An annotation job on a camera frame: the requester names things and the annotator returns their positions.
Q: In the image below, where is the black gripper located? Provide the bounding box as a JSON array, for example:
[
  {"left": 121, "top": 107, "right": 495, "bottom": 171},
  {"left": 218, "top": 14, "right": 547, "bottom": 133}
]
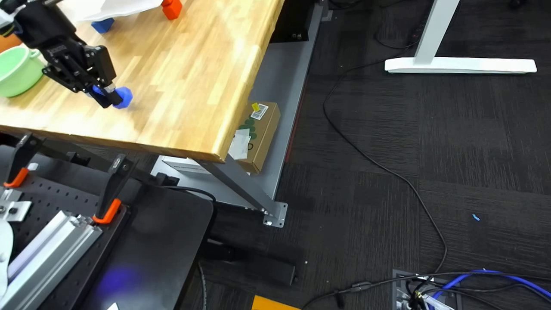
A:
[{"left": 39, "top": 43, "right": 123, "bottom": 110}]

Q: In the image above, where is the blue toy screw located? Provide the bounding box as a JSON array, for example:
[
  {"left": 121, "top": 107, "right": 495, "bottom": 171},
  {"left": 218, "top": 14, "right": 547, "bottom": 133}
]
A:
[{"left": 89, "top": 85, "right": 133, "bottom": 110}]

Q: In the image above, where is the black metal crossbar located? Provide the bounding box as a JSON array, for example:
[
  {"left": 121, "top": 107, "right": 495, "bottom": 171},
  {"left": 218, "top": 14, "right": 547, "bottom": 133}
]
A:
[{"left": 32, "top": 136, "right": 178, "bottom": 188}]

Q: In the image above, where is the small blue toy piece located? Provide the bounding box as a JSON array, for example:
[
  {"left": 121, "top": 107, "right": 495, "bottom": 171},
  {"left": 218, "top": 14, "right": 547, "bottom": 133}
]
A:
[{"left": 89, "top": 17, "right": 116, "bottom": 36}]

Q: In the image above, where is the green plastic bowl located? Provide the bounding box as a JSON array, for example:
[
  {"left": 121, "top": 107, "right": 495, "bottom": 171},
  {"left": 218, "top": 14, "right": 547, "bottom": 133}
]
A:
[{"left": 0, "top": 45, "right": 47, "bottom": 100}]

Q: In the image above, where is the orange toy piece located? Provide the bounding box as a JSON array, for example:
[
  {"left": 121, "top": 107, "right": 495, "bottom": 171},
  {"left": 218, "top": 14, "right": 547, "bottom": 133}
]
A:
[{"left": 159, "top": 0, "right": 183, "bottom": 23}]

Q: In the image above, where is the black flat panel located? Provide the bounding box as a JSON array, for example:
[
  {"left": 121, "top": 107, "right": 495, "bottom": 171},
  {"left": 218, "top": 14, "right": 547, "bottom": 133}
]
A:
[{"left": 75, "top": 184, "right": 214, "bottom": 310}]

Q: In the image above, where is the brown cardboard box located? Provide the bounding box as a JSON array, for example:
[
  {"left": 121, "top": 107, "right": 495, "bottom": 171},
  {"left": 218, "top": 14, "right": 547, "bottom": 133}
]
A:
[{"left": 226, "top": 102, "right": 282, "bottom": 178}]

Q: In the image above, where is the white rounded object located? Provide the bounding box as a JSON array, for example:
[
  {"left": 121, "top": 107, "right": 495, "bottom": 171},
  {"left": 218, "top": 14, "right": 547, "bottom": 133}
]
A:
[{"left": 0, "top": 219, "right": 13, "bottom": 300}]

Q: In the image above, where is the orange flat object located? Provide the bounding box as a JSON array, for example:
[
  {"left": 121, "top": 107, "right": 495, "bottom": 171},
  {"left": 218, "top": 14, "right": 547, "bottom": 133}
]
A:
[{"left": 251, "top": 295, "right": 297, "bottom": 310}]

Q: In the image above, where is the white desk leg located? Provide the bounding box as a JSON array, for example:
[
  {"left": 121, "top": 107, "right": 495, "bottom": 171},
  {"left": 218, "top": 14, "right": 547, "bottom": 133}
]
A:
[{"left": 383, "top": 0, "right": 538, "bottom": 76}]

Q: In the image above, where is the grey floor outlet box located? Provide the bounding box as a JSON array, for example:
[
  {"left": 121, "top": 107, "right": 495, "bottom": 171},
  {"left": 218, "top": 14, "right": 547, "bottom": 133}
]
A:
[{"left": 392, "top": 269, "right": 462, "bottom": 310}]

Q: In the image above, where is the black clamp with orange handle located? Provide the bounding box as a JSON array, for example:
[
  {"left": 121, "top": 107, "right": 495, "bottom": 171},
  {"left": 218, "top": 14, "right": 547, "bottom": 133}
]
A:
[
  {"left": 90, "top": 153, "right": 139, "bottom": 227},
  {"left": 3, "top": 133, "right": 40, "bottom": 191},
  {"left": 0, "top": 145, "right": 125, "bottom": 310}
]

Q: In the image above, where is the small metal bracket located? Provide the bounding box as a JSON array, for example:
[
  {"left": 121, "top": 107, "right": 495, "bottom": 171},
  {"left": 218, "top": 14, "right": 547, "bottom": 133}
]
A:
[{"left": 0, "top": 188, "right": 34, "bottom": 224}]

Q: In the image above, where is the aluminium extrusion rail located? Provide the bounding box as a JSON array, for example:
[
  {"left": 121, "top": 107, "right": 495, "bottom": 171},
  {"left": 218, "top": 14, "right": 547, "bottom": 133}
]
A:
[{"left": 0, "top": 210, "right": 102, "bottom": 310}]

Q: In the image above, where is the grey metal table frame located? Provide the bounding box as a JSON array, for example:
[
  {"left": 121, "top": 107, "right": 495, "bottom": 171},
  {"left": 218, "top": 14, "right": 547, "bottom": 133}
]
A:
[{"left": 149, "top": 5, "right": 325, "bottom": 229}]

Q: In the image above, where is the black floor cable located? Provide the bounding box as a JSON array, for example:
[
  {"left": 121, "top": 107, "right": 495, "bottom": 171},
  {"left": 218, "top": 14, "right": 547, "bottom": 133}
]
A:
[{"left": 321, "top": 62, "right": 450, "bottom": 276}]

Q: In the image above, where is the blue cable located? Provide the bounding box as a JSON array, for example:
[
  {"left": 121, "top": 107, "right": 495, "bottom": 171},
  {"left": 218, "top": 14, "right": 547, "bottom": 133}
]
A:
[{"left": 430, "top": 269, "right": 551, "bottom": 303}]

